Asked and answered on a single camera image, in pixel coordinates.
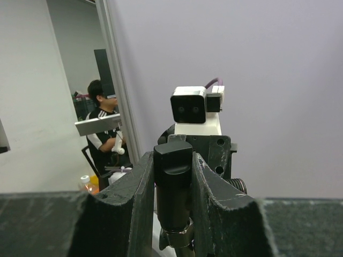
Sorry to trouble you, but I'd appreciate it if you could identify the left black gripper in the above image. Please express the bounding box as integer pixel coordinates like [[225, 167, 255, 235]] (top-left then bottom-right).
[[168, 134, 238, 179]]

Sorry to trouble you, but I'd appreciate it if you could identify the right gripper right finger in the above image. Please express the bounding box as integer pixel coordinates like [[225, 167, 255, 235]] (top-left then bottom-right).
[[192, 153, 342, 256]]

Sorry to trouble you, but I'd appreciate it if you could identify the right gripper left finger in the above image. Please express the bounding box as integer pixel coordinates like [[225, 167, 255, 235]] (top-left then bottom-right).
[[1, 152, 154, 256]]

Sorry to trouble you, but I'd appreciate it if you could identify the black T-shaped fitting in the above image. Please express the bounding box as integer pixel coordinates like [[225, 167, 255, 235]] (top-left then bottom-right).
[[153, 141, 247, 233]]

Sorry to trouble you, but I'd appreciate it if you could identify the black shower hose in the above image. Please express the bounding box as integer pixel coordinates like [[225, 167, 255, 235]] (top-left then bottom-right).
[[158, 218, 195, 257]]

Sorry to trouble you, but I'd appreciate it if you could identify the orange juice bottle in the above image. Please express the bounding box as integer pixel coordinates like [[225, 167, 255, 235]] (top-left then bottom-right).
[[78, 175, 100, 195]]

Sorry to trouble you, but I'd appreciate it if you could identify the person in black shirt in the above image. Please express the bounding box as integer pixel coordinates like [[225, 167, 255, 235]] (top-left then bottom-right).
[[86, 80, 133, 175]]

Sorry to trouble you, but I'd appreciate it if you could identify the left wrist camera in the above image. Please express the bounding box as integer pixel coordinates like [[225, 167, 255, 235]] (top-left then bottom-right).
[[170, 85, 225, 136]]

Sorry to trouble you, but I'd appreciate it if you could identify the aluminium rail frame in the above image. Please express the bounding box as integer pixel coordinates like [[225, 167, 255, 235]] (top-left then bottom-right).
[[96, 1, 141, 164]]

